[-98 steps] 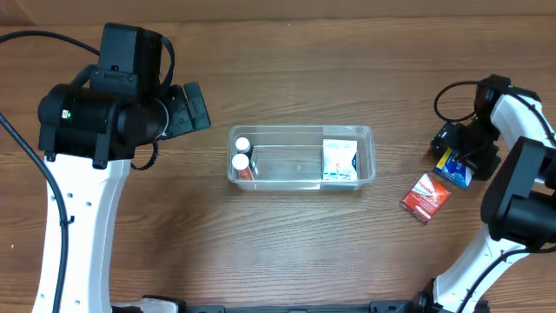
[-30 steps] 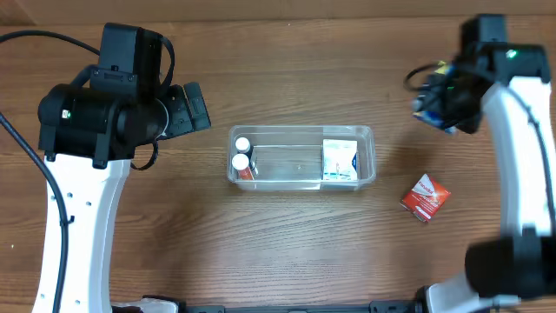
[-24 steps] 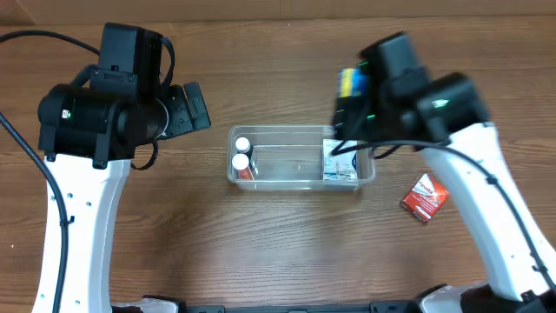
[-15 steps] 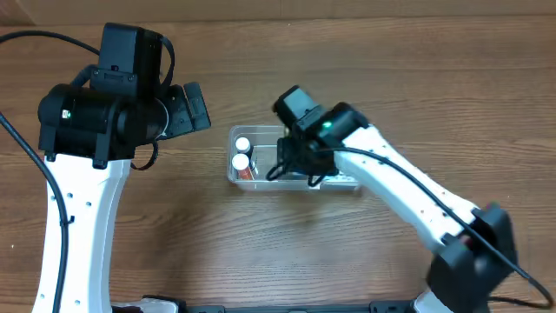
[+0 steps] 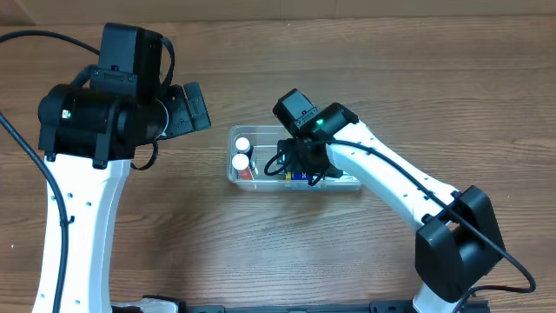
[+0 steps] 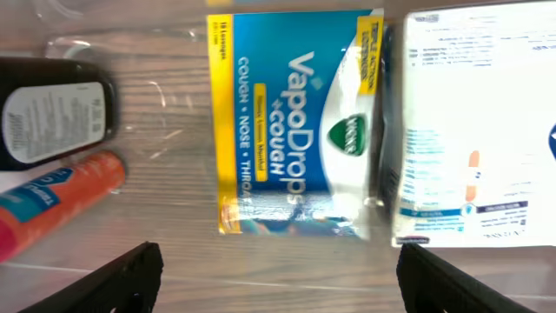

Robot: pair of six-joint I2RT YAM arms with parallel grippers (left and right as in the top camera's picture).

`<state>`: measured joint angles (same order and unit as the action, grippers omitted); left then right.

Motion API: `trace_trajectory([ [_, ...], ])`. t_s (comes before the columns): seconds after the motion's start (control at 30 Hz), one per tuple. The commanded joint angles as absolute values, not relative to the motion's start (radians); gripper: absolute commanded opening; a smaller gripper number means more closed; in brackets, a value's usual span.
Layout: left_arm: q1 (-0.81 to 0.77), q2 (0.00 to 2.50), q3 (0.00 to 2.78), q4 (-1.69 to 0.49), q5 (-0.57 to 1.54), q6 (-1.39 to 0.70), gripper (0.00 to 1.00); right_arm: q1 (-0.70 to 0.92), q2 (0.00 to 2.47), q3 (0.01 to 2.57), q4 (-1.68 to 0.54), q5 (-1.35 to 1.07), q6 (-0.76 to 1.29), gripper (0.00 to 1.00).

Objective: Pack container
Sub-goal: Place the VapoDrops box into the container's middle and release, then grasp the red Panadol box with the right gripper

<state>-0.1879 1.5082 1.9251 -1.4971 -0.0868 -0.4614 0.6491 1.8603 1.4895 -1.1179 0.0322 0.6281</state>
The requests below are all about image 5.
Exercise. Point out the black bottle white cap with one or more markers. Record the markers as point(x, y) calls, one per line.
point(244, 146)

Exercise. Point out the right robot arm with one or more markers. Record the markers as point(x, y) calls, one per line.
point(457, 236)

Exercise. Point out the clear plastic container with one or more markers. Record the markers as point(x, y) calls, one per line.
point(264, 138)

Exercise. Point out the blue yellow medicine box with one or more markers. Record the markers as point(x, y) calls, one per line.
point(296, 176)

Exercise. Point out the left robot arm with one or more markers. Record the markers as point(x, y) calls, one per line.
point(89, 139)

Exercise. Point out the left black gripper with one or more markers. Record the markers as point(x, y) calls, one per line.
point(196, 107)

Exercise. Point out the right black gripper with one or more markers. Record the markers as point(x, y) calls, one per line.
point(295, 153)

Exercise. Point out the orange tube white cap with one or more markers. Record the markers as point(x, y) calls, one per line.
point(243, 166)

